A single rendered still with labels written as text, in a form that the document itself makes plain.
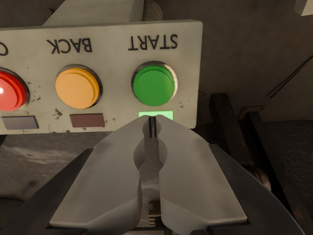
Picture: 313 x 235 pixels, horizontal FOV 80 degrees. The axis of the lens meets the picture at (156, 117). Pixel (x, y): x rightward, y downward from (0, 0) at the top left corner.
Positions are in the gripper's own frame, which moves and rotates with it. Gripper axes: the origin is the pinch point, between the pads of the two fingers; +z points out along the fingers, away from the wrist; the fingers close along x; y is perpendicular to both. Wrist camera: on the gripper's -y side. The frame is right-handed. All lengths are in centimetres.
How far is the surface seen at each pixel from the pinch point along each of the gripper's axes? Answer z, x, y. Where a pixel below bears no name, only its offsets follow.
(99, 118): 6.6, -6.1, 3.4
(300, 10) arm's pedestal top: 38, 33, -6
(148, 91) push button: 5.7, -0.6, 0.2
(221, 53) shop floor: 74, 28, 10
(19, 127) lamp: 6.6, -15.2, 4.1
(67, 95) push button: 5.7, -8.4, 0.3
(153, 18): 52, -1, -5
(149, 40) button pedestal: 6.7, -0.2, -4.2
